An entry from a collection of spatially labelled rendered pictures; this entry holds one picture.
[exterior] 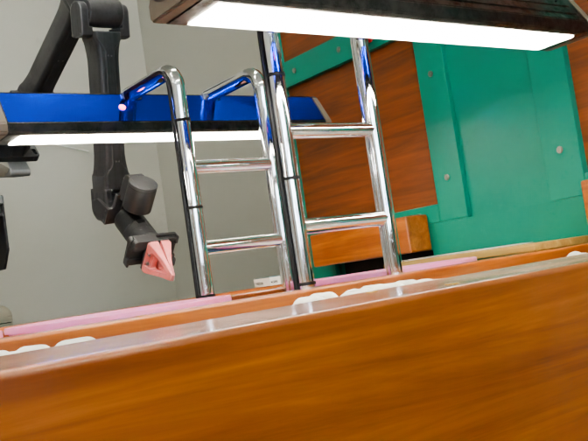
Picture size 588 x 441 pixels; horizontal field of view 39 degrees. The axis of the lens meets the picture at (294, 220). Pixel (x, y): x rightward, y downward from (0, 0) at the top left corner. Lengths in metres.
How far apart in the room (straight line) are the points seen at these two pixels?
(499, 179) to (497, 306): 1.02
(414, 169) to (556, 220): 0.35
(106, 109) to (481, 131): 0.66
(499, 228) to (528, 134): 0.17
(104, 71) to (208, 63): 1.94
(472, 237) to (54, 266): 2.36
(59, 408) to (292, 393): 0.11
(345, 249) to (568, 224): 0.50
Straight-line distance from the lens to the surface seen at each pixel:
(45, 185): 3.64
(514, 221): 1.48
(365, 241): 1.66
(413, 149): 1.65
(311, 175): 1.89
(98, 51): 1.69
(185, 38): 3.76
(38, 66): 1.89
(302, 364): 0.40
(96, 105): 1.34
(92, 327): 0.80
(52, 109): 1.31
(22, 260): 3.56
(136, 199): 1.62
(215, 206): 3.58
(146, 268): 1.59
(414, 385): 0.45
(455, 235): 1.57
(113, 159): 1.69
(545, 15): 1.12
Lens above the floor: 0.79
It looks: 4 degrees up
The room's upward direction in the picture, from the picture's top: 8 degrees counter-clockwise
